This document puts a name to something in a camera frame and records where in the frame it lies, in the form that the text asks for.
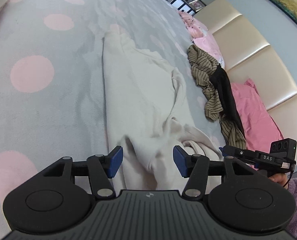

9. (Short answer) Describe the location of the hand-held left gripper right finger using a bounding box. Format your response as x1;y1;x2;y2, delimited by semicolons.
173;145;258;201

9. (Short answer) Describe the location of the person's right hand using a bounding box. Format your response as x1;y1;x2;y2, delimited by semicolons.
269;174;288;185

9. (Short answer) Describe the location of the grey pink-dotted blanket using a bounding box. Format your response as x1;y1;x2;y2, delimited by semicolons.
0;0;226;205

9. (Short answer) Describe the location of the cream garment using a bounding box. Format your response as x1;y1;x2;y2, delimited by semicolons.
102;24;224;191

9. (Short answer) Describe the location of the cream padded headboard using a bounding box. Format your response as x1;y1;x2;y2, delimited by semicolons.
193;0;297;162

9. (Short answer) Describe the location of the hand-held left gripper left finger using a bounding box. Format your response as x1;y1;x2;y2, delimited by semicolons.
42;145;124;201

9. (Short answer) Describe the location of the black garment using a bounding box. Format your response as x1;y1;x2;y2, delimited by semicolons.
209;66;245;137

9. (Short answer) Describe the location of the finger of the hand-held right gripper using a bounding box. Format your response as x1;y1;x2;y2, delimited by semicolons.
219;144;259;165

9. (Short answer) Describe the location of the light pink garment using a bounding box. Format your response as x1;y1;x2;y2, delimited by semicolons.
178;10;226;70

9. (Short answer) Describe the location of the brown striped garment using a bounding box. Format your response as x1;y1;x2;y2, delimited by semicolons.
187;44;247;150

